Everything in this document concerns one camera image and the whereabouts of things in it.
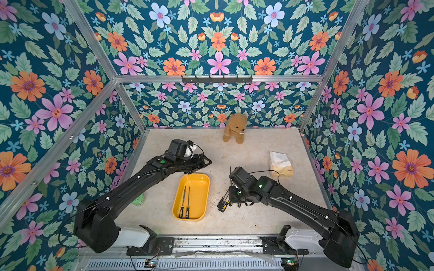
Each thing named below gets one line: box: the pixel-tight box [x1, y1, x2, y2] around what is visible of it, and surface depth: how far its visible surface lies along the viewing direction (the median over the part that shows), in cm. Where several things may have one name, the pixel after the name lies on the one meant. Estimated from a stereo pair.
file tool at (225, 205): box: [220, 193, 231, 213], surface depth 86 cm
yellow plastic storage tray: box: [171, 173, 211, 222], surface depth 88 cm
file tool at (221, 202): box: [217, 189, 230, 212], surface depth 88 cm
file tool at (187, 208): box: [185, 186, 191, 220], surface depth 84 cm
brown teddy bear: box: [222, 112, 248, 145], surface depth 103 cm
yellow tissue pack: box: [268, 150, 294, 177], surface depth 100 cm
